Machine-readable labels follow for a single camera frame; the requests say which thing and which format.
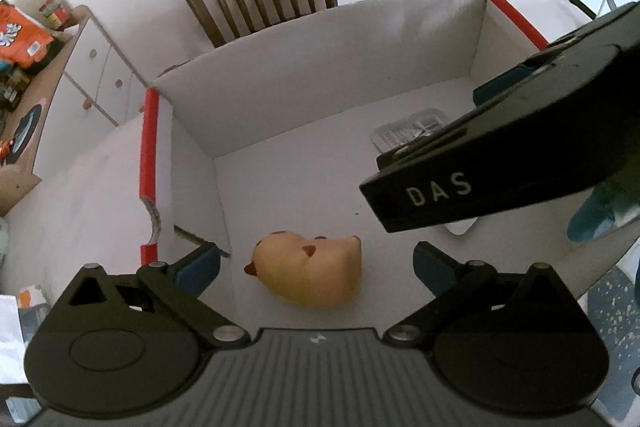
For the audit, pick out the small red toy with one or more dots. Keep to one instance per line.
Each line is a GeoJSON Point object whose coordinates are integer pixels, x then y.
{"type": "Point", "coordinates": [5, 148]}

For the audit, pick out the dark whale mouse pad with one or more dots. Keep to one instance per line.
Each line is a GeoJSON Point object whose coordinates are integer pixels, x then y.
{"type": "Point", "coordinates": [25, 127]}

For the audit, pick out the white desktop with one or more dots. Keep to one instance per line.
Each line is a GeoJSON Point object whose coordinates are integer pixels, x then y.
{"type": "Point", "coordinates": [75, 217]}

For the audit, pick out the red and white cardboard box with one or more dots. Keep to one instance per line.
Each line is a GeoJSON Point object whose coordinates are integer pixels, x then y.
{"type": "Point", "coordinates": [300, 157]}

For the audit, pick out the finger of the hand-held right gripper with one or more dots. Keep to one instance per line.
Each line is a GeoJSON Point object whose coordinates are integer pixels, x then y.
{"type": "Point", "coordinates": [435, 194]}
{"type": "Point", "coordinates": [500, 87]}

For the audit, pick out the plastic bags at left edge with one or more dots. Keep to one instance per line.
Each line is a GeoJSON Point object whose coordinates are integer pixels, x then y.
{"type": "Point", "coordinates": [10, 337]}

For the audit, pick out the dark glass jars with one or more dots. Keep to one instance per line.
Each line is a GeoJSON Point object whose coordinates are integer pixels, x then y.
{"type": "Point", "coordinates": [12, 87]}

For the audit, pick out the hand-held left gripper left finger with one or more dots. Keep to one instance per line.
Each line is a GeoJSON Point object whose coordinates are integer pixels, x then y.
{"type": "Point", "coordinates": [200, 264]}

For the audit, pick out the small clear plastic packet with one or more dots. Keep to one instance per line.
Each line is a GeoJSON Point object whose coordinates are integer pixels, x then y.
{"type": "Point", "coordinates": [405, 132]}

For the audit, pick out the yellow plush toy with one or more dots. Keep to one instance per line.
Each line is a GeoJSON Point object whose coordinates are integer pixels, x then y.
{"type": "Point", "coordinates": [310, 272]}

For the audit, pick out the red-lid jar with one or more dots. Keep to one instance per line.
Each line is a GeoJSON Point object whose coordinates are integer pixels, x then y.
{"type": "Point", "coordinates": [55, 12]}

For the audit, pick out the white sideboard cabinet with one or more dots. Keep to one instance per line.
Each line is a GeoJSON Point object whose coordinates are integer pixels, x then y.
{"type": "Point", "coordinates": [90, 72]}

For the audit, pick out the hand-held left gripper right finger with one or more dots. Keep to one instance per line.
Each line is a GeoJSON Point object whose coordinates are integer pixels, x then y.
{"type": "Point", "coordinates": [430, 267]}

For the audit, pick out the orange snack bag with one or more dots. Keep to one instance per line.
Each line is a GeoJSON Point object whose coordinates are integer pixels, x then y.
{"type": "Point", "coordinates": [20, 37]}

